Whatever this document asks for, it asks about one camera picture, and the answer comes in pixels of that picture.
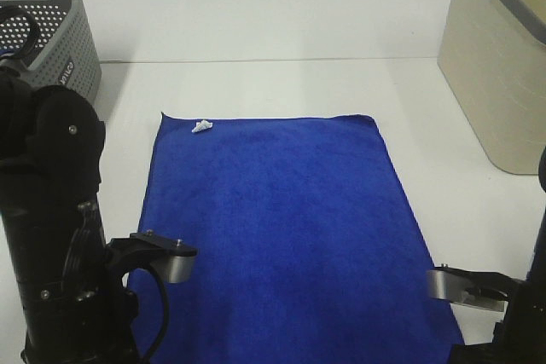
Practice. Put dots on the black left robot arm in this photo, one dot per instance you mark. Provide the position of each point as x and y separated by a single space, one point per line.
51 145

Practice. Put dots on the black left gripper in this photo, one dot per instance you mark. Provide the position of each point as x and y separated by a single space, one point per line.
76 307

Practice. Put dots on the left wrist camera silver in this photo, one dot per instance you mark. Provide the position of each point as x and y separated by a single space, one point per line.
173 260

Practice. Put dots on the blue microfibre towel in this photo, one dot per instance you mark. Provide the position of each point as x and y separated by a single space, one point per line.
308 250

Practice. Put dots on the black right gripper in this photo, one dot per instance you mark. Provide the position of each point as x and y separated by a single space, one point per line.
520 336

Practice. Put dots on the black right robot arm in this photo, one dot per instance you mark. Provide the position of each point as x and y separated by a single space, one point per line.
491 225

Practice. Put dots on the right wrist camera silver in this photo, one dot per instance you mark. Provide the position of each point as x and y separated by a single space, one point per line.
490 291

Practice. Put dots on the grey perforated plastic basket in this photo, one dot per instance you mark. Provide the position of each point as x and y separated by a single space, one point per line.
50 42

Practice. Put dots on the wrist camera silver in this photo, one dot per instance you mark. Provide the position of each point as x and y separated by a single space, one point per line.
490 291
173 260

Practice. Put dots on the beige plastic bin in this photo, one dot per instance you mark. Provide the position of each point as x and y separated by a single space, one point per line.
492 56

